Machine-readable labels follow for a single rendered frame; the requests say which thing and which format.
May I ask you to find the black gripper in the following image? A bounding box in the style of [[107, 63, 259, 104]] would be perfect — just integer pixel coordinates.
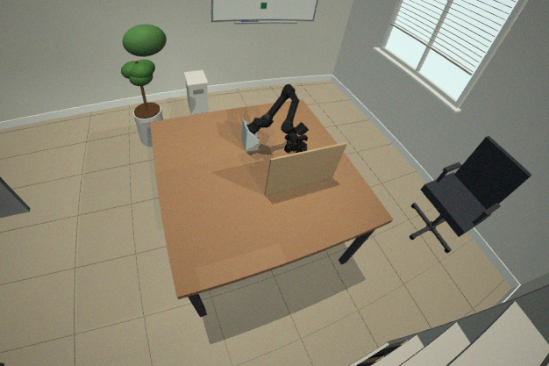
[[292, 135, 308, 153]]

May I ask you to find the brown flat board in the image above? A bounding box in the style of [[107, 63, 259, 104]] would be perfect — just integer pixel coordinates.
[[264, 142, 347, 196]]

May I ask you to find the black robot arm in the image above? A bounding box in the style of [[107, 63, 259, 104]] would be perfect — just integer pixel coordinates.
[[246, 84, 309, 153]]

